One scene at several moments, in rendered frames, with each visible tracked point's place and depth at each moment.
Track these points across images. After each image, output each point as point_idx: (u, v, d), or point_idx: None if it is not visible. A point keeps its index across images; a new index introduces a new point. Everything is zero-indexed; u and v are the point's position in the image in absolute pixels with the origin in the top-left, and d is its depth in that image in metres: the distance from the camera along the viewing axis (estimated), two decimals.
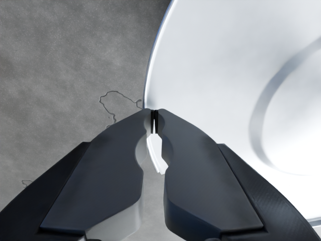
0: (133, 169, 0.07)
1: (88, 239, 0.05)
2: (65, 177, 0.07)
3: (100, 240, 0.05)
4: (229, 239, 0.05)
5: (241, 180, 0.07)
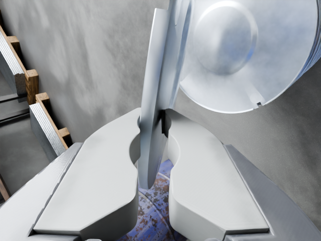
0: (127, 169, 0.07)
1: (88, 239, 0.05)
2: (58, 179, 0.07)
3: (100, 240, 0.05)
4: (234, 240, 0.05)
5: (248, 182, 0.07)
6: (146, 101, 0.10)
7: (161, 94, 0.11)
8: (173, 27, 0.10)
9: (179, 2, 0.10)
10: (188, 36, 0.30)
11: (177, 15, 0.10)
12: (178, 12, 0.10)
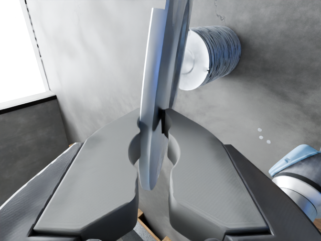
0: (127, 169, 0.07)
1: (88, 239, 0.05)
2: (58, 179, 0.07)
3: (100, 240, 0.05)
4: (234, 240, 0.05)
5: (248, 182, 0.07)
6: (145, 100, 0.10)
7: (160, 93, 0.11)
8: (171, 27, 0.10)
9: (176, 2, 0.10)
10: (186, 37, 0.31)
11: (175, 14, 0.10)
12: (175, 11, 0.11)
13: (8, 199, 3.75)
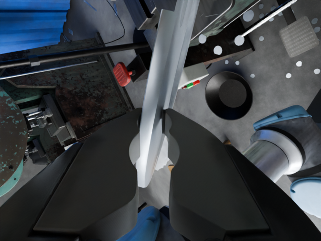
0: (126, 169, 0.07)
1: (88, 239, 0.05)
2: (58, 179, 0.07)
3: (100, 240, 0.05)
4: (234, 240, 0.05)
5: (248, 182, 0.07)
6: (147, 102, 0.10)
7: (163, 95, 0.11)
8: (178, 29, 0.10)
9: (186, 3, 0.10)
10: (190, 35, 0.30)
11: (183, 16, 0.10)
12: (184, 13, 0.10)
13: None
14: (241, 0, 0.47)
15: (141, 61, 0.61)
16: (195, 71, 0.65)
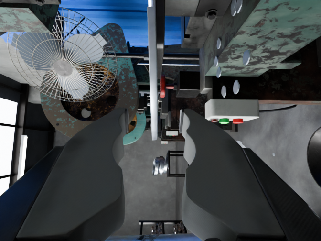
0: (111, 169, 0.07)
1: (88, 239, 0.05)
2: (39, 184, 0.06)
3: (100, 240, 0.05)
4: None
5: (265, 187, 0.07)
6: (151, 55, 0.18)
7: (156, 53, 0.19)
8: (155, 16, 0.19)
9: None
10: None
11: None
12: None
13: None
14: (281, 31, 0.32)
15: (179, 79, 0.59)
16: (233, 108, 0.52)
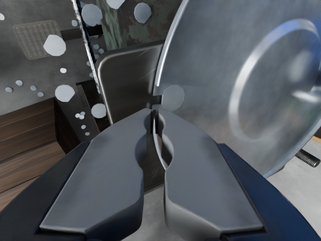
0: (133, 169, 0.07)
1: (88, 239, 0.05)
2: (65, 177, 0.07)
3: (100, 240, 0.05)
4: (229, 239, 0.05)
5: (241, 180, 0.07)
6: None
7: None
8: None
9: None
10: None
11: None
12: None
13: None
14: None
15: None
16: None
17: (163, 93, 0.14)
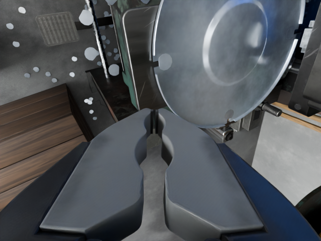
0: (133, 169, 0.07)
1: (88, 239, 0.05)
2: (65, 177, 0.07)
3: (100, 240, 0.05)
4: (229, 239, 0.05)
5: (241, 180, 0.07)
6: (207, 127, 0.35)
7: (208, 120, 0.36)
8: (222, 117, 0.37)
9: (229, 112, 0.37)
10: None
11: (226, 113, 0.37)
12: (227, 112, 0.37)
13: None
14: None
15: None
16: None
17: (158, 59, 0.26)
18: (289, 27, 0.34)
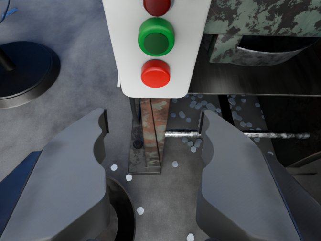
0: (93, 169, 0.07)
1: (88, 239, 0.05)
2: (17, 191, 0.06)
3: (100, 240, 0.05)
4: None
5: (285, 195, 0.06)
6: None
7: None
8: None
9: None
10: None
11: None
12: None
13: None
14: None
15: None
16: None
17: None
18: None
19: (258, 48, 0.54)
